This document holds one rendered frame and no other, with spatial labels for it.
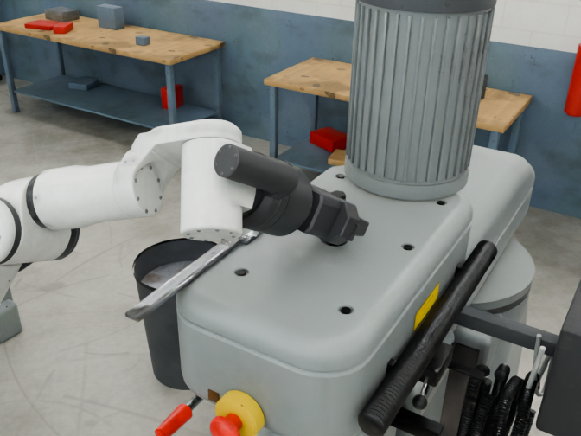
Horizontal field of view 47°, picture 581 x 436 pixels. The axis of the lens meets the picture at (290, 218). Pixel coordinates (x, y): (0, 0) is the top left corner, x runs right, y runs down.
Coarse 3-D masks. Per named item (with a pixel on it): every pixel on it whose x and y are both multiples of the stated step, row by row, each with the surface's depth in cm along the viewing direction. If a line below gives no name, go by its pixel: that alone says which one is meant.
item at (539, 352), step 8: (536, 344) 111; (536, 352) 112; (544, 352) 108; (536, 360) 109; (544, 360) 120; (536, 368) 110; (544, 368) 120; (536, 376) 116; (528, 384) 113; (544, 384) 120; (536, 392) 118
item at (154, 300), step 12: (228, 240) 88; (240, 240) 88; (252, 240) 89; (216, 252) 85; (228, 252) 86; (192, 264) 83; (204, 264) 83; (180, 276) 80; (192, 276) 80; (168, 288) 78; (180, 288) 78; (144, 300) 76; (156, 300) 76; (132, 312) 74; (144, 312) 74
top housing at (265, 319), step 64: (256, 256) 86; (320, 256) 86; (384, 256) 86; (448, 256) 94; (192, 320) 78; (256, 320) 74; (320, 320) 74; (384, 320) 76; (192, 384) 83; (256, 384) 77; (320, 384) 72
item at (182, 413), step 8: (192, 400) 88; (200, 400) 89; (176, 408) 86; (184, 408) 86; (192, 408) 88; (168, 416) 86; (176, 416) 85; (184, 416) 86; (168, 424) 84; (176, 424) 85; (160, 432) 83; (168, 432) 84
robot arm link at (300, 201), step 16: (304, 176) 78; (304, 192) 76; (320, 192) 82; (288, 208) 75; (304, 208) 77; (320, 208) 79; (336, 208) 81; (352, 208) 82; (288, 224) 76; (304, 224) 79; (320, 224) 80; (336, 224) 81; (352, 224) 81; (336, 240) 82; (352, 240) 82
